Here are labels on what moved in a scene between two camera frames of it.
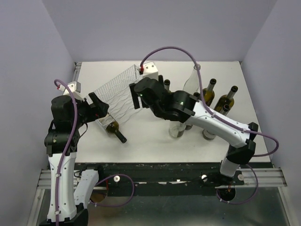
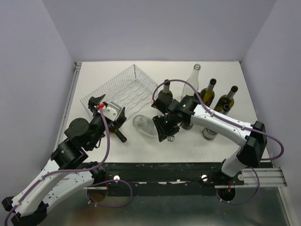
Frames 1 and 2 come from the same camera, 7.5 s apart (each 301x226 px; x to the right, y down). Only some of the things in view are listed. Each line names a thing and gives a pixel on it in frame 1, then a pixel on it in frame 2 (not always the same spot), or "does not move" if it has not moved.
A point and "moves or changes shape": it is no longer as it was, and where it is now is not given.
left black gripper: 99,110 to 93,102
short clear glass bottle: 176,129 moves or changes shape
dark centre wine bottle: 188,127 does not move
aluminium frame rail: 260,177 does not move
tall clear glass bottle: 191,85 does not move
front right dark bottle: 208,135 does not move
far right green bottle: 226,100 does not move
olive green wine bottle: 208,93 does not move
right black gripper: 134,96 to 163,133
